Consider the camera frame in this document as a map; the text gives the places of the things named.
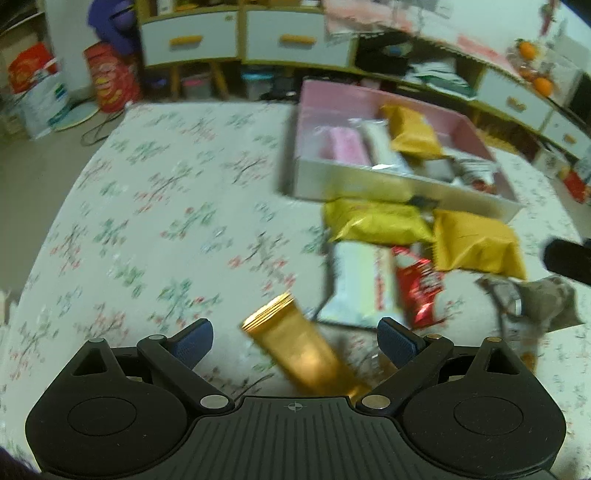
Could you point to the white snack packet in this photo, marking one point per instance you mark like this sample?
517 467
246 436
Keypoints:
365 287

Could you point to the pink cardboard box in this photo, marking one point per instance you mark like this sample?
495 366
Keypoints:
467 178

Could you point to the white drawer cabinet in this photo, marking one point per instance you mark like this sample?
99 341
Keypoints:
242 31

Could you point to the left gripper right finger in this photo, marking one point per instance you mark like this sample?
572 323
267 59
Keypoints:
418 361

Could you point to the large orange-yellow snack bag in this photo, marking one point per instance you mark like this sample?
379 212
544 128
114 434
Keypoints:
471 242

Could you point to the red gift bag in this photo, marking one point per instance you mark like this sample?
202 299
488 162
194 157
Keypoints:
114 77

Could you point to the silver foil snack bag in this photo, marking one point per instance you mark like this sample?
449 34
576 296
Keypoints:
545 305

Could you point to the yellow snack bag in box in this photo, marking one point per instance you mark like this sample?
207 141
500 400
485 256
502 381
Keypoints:
411 133

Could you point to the oranges in bowl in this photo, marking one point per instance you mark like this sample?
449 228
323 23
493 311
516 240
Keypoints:
534 66

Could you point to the low tv cabinet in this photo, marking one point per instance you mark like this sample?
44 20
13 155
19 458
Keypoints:
432 68

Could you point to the yellow chip bag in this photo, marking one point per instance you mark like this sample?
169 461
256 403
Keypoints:
378 223

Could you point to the floral tablecloth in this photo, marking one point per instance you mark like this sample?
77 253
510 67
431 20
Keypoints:
179 216

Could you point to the purple plush toy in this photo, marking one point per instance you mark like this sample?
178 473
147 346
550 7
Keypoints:
114 22

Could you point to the red candy wrapper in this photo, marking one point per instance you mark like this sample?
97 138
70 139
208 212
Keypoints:
420 286

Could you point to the pink wafer packet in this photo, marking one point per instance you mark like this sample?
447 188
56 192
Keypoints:
344 145

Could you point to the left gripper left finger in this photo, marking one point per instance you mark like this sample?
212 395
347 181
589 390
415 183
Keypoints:
172 359

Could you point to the white packet in box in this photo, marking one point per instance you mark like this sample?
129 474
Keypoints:
376 137

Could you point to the gold foil snack bar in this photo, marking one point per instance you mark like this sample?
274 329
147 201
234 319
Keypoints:
280 329

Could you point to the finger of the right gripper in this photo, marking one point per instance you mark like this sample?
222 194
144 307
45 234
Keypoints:
569 259

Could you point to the pink table runner cloth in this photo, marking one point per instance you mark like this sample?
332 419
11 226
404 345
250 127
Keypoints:
354 18

